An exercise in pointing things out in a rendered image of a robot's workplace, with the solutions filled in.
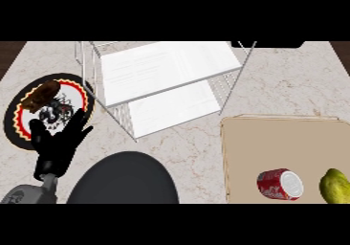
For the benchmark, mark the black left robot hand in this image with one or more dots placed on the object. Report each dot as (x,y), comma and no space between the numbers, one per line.
(57,143)

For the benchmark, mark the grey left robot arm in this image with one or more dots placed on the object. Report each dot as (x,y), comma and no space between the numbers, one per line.
(32,193)

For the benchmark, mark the beige wooden tray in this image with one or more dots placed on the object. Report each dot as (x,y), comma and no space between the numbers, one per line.
(286,150)

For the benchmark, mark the red soda can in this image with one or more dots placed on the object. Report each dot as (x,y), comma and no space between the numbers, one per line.
(280,184)

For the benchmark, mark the black patterned round plate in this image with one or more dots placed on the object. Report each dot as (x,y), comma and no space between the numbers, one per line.
(23,105)

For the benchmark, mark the brown bread piece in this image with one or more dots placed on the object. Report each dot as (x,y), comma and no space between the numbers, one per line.
(41,95)

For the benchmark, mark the dark grey round pan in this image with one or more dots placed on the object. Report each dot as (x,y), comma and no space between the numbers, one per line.
(123,179)

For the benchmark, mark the green pear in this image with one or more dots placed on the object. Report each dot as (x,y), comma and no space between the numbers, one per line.
(339,188)

